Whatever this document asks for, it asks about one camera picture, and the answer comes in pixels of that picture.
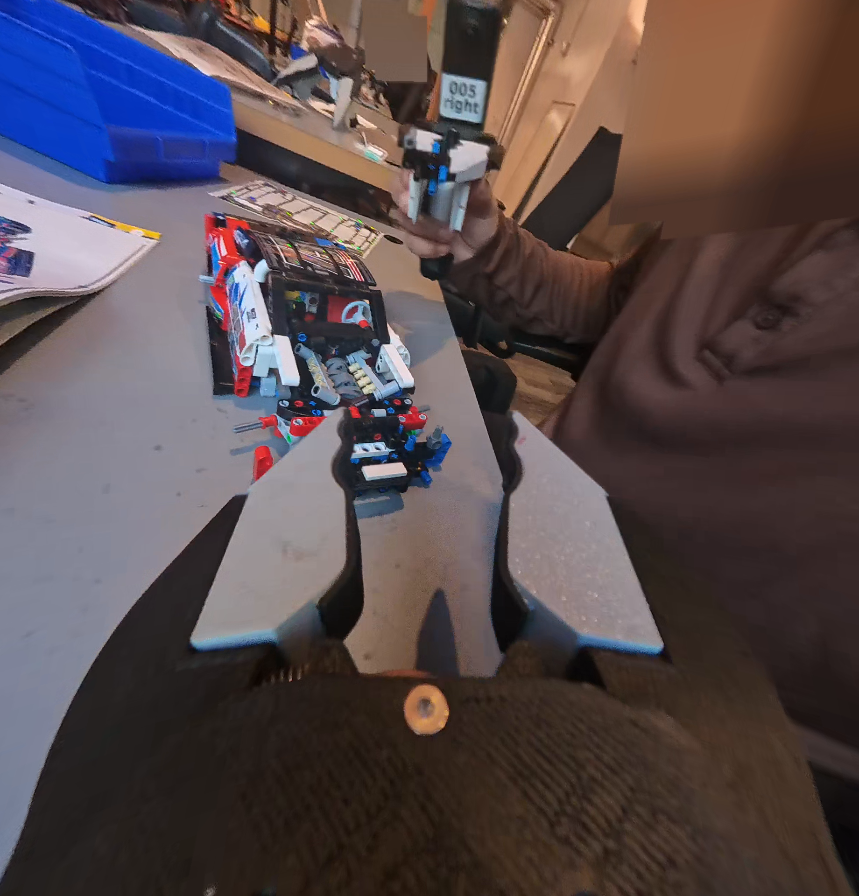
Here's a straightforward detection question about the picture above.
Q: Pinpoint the person's right forearm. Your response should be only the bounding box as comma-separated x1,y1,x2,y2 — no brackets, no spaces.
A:
444,209,658,345

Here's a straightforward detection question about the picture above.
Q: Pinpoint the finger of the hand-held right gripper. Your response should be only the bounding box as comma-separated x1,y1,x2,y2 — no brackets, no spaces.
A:
403,128,439,225
431,140,491,234

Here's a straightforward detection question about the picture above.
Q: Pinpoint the grey desk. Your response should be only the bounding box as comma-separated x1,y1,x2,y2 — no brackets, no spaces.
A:
0,126,518,896

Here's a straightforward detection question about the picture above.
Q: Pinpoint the black office chair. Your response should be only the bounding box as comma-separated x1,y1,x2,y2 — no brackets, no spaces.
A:
512,126,624,247

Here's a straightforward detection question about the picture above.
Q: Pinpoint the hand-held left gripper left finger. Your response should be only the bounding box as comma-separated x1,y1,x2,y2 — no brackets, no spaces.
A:
189,411,367,652

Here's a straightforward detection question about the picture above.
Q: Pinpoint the person's right hand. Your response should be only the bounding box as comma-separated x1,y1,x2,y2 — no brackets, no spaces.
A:
389,168,502,266

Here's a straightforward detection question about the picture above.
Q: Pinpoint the person's brown shirt torso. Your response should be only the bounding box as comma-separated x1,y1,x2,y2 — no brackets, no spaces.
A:
542,216,859,760

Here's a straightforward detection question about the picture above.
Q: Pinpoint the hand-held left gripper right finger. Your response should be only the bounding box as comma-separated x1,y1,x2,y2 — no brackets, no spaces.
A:
493,411,666,657

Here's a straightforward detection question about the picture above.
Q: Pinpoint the open instruction booklet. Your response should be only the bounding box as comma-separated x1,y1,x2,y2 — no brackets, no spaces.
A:
0,175,162,362

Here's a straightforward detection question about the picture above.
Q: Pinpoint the brick-built toy race car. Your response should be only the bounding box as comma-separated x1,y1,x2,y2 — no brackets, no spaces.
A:
200,213,453,499

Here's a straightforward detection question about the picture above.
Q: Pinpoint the small black blue brick assembly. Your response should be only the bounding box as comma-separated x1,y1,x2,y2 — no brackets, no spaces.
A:
414,133,453,196

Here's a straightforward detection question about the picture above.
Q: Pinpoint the blue plastic bin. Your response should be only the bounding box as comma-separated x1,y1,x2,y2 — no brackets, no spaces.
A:
0,0,239,185

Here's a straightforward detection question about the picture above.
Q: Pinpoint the sticker sheet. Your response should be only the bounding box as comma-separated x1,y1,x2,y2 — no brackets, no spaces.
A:
209,179,386,253

